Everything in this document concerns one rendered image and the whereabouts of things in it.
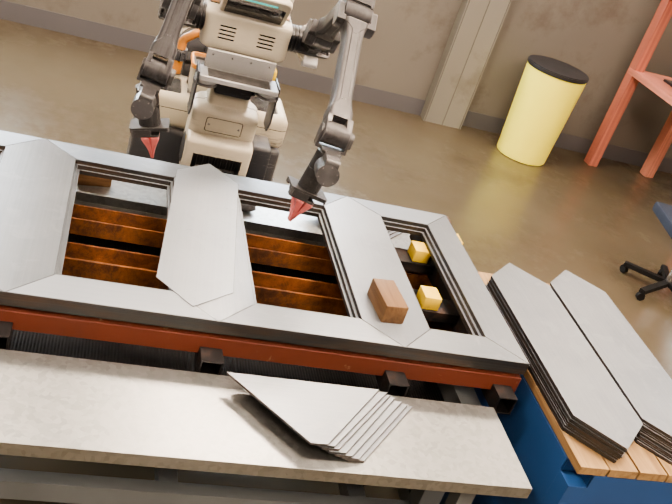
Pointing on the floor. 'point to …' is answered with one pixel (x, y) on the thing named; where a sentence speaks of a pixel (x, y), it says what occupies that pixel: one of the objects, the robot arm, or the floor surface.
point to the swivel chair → (662, 264)
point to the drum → (540, 109)
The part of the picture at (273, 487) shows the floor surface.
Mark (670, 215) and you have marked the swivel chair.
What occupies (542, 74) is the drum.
